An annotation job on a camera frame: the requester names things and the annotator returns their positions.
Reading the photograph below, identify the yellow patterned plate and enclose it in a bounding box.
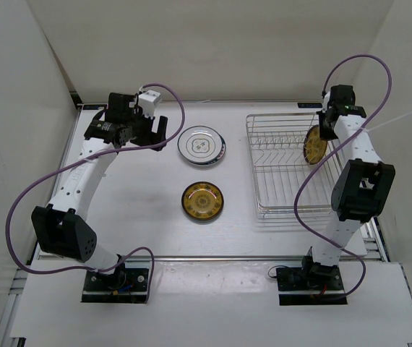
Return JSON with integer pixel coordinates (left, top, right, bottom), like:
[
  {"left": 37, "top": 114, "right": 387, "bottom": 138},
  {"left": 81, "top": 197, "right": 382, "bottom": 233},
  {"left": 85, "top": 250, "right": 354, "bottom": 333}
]
[
  {"left": 303, "top": 125, "right": 328, "bottom": 165},
  {"left": 181, "top": 181, "right": 225, "bottom": 223}
]

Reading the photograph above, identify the white plate teal line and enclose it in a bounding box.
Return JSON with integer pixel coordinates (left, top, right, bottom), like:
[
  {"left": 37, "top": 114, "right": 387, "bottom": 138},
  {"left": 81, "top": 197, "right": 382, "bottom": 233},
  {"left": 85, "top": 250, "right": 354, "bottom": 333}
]
[{"left": 176, "top": 124, "right": 225, "bottom": 166}]

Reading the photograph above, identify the dark blue rim plate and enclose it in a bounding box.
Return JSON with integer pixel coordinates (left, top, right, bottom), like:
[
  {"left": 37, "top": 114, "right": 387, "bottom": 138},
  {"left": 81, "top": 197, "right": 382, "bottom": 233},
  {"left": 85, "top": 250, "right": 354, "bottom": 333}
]
[{"left": 187, "top": 129, "right": 228, "bottom": 169}]

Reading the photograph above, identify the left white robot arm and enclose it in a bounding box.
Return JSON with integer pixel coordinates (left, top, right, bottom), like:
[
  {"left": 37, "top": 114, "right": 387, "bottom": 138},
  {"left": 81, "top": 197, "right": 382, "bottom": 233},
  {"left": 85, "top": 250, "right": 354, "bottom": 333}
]
[{"left": 31, "top": 90, "right": 168, "bottom": 289}]

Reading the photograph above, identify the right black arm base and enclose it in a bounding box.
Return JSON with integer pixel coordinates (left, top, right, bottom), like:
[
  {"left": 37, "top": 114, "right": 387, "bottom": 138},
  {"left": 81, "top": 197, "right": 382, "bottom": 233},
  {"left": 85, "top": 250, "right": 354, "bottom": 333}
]
[{"left": 267, "top": 265, "right": 348, "bottom": 307}]

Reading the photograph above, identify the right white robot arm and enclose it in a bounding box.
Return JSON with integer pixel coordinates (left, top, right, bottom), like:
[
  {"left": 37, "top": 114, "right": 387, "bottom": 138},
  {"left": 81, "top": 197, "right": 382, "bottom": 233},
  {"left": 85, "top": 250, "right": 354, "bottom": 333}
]
[{"left": 299, "top": 85, "right": 395, "bottom": 289}]

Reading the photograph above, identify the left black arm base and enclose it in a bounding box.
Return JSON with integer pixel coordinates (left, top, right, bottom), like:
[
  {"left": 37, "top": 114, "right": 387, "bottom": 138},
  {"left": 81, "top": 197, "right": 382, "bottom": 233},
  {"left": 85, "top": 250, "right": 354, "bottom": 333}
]
[{"left": 81, "top": 264, "right": 151, "bottom": 304}]

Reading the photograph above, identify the dark blue label sticker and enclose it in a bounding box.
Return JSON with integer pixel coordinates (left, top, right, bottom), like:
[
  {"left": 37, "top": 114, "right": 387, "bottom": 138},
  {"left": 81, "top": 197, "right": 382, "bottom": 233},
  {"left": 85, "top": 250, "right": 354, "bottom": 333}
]
[{"left": 297, "top": 102, "right": 322, "bottom": 108}]

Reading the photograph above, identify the left dark label sticker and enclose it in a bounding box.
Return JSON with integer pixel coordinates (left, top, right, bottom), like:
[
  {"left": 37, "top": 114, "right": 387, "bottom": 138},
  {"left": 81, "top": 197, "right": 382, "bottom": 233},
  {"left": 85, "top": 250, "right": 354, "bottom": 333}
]
[{"left": 82, "top": 104, "right": 106, "bottom": 111}]

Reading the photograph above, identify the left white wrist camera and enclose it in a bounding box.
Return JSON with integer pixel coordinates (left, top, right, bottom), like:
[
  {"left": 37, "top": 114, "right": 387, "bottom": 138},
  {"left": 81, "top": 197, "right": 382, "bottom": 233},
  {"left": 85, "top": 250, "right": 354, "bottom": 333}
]
[{"left": 138, "top": 89, "right": 162, "bottom": 119}]

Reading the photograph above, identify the metal wire dish rack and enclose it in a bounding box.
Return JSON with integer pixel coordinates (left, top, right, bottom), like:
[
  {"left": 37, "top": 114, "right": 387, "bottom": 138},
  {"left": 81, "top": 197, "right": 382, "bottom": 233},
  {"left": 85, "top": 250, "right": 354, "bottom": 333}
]
[{"left": 246, "top": 112, "right": 341, "bottom": 220}]

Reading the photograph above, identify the aluminium table rail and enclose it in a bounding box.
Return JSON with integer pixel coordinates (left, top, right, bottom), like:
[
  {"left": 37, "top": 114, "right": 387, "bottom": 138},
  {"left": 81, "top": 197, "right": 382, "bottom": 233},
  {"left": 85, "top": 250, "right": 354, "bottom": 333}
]
[{"left": 37, "top": 255, "right": 303, "bottom": 262}]

